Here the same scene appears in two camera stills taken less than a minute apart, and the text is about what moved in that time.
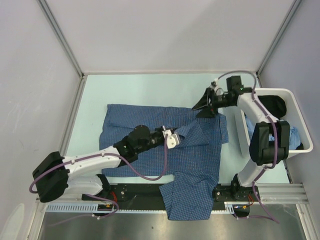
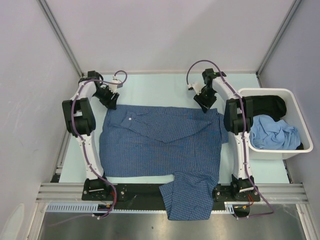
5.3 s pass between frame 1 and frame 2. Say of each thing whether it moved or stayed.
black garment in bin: stayed
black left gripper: moved
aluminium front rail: stayed
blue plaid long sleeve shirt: stayed
